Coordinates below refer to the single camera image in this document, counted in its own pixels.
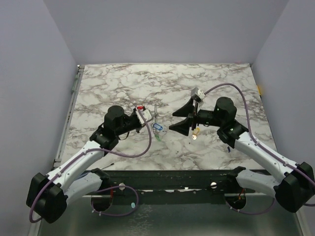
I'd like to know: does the yellow key tag with key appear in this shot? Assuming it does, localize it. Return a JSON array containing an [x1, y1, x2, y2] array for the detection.
[[191, 127, 200, 140]]

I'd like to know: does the metal key holder plate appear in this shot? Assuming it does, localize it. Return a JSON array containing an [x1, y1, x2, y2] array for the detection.
[[153, 103, 159, 123]]

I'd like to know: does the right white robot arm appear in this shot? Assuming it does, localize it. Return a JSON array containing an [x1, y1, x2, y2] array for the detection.
[[169, 97, 315, 213]]

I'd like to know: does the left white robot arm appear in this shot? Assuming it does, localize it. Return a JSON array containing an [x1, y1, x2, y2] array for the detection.
[[26, 105, 153, 223]]

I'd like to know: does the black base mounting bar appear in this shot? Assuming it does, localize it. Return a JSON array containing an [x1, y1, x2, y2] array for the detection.
[[91, 168, 242, 205]]

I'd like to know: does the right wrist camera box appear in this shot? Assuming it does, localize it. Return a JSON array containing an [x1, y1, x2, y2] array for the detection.
[[190, 87, 206, 103]]

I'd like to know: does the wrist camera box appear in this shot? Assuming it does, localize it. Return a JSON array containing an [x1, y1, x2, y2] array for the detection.
[[190, 87, 206, 103], [135, 106, 153, 127]]

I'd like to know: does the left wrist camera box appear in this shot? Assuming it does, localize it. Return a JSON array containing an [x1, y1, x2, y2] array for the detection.
[[135, 106, 153, 127]]

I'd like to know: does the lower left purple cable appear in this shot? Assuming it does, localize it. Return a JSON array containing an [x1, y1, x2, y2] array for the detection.
[[91, 183, 139, 218]]

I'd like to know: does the left aluminium rail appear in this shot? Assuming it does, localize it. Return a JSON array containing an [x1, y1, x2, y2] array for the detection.
[[53, 64, 85, 169]]

